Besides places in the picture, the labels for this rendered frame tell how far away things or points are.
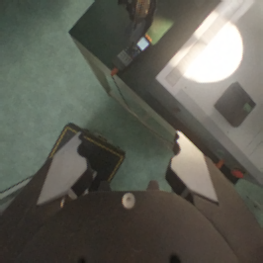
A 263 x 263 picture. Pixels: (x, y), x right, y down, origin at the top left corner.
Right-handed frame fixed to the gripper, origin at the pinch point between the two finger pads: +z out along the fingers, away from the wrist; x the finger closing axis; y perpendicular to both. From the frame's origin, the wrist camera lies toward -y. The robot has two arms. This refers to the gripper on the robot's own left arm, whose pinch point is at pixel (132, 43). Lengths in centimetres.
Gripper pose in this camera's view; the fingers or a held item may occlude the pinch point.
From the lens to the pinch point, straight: 47.8
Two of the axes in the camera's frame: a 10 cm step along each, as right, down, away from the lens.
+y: -6.5, 7.1, -2.5
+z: -2.5, 1.2, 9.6
